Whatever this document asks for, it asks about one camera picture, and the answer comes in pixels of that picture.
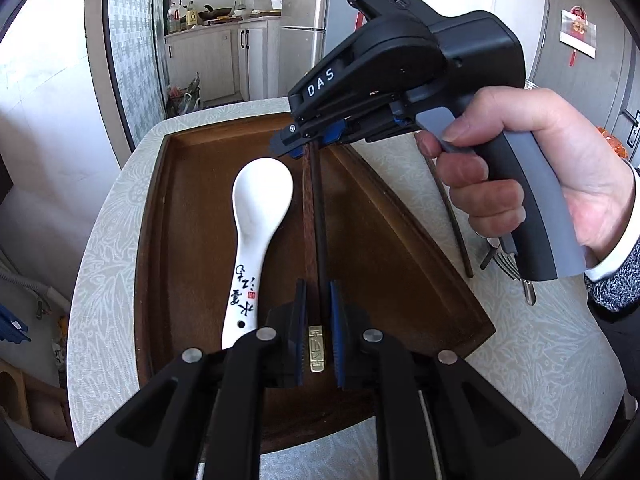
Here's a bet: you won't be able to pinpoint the brown wooden tray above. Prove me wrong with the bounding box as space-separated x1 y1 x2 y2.
134 115 497 456

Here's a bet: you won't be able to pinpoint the blue cloth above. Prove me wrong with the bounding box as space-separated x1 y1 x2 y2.
0 304 32 347

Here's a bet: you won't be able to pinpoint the patterned glass sliding door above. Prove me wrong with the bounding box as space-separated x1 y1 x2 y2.
85 0 169 152

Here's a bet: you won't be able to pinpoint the plastic trash bags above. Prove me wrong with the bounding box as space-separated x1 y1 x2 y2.
167 72 204 117

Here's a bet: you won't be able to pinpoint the silver refrigerator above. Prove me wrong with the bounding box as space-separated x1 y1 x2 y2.
277 0 362 106

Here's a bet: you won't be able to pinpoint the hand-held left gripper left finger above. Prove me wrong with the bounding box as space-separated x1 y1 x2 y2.
55 279 308 480

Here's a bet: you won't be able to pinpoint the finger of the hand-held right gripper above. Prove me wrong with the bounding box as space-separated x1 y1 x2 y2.
314 119 351 147
269 121 307 157

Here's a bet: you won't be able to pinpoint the red hanging door decoration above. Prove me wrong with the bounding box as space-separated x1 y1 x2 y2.
559 6 599 68

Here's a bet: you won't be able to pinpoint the wooden stool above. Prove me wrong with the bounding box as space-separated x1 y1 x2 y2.
0 359 72 442

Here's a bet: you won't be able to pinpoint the grey room door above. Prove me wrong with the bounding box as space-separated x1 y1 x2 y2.
525 0 640 161

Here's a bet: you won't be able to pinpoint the orange net bag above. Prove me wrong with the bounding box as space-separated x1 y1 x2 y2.
597 130 629 159

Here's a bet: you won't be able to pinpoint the white ceramic spoon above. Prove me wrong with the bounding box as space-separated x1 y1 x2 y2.
220 157 295 351

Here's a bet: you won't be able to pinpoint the metal fork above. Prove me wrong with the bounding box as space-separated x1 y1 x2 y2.
481 238 522 281

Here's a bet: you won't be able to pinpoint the white kitchen cabinet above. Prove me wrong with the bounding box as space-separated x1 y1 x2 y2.
164 17 283 108

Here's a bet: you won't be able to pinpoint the brown chopstick gold tip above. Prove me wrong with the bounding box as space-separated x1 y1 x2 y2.
424 155 475 279

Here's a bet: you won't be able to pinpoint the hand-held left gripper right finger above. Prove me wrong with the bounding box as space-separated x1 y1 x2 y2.
327 280 591 480

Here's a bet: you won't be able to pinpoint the person's right forearm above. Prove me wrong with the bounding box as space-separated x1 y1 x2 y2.
582 162 640 421

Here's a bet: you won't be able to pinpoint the grey hose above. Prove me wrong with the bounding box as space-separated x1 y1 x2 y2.
0 264 52 312

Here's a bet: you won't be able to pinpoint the person's right hand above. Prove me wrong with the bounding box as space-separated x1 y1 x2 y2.
414 87 640 273

